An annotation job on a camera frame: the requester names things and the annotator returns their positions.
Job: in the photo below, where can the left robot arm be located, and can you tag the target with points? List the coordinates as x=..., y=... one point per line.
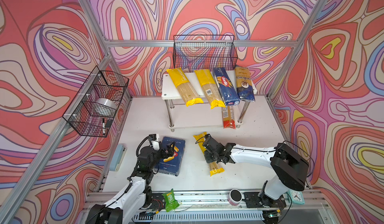
x=137, y=193

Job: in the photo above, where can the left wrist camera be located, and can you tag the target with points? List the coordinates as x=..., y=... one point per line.
x=154, y=141

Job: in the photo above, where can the black wire basket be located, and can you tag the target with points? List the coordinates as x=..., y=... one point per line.
x=100, y=97
x=204, y=51

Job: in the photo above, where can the silver tape roll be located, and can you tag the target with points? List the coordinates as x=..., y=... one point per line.
x=105, y=107

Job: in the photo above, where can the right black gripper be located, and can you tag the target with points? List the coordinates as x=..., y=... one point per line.
x=208, y=159

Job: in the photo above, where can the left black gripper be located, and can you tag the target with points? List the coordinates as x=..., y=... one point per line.
x=170, y=151

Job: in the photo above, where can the black marker pen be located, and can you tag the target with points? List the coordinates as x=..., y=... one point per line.
x=103, y=127

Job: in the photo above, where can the clear blue spaghetti bag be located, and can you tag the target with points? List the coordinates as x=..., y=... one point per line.
x=244, y=84

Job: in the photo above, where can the blue Barilla spaghetti box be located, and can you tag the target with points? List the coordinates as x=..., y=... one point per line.
x=226, y=88

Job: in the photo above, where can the green snack packet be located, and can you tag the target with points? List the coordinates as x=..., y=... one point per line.
x=170, y=200

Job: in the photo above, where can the back black wire basket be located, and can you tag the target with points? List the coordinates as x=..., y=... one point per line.
x=204, y=51

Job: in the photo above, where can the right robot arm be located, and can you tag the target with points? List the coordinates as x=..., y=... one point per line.
x=290, y=168

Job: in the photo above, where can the teal alarm clock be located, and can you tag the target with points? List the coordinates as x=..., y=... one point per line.
x=296, y=197

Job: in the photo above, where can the yellow Pastatime spaghetti bag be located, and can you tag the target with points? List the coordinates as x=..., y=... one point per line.
x=184, y=87
x=215, y=168

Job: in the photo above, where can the blue Barilla rigatoni box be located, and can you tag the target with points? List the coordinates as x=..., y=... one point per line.
x=172, y=164

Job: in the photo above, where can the left black wire basket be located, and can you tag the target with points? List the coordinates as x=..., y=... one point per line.
x=100, y=97

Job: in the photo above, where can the light blue stapler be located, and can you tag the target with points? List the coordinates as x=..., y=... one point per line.
x=117, y=158

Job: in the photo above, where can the red spaghetti bag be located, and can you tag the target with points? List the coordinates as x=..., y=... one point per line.
x=228, y=115

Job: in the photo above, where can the small round speaker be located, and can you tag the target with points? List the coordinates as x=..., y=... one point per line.
x=235, y=197

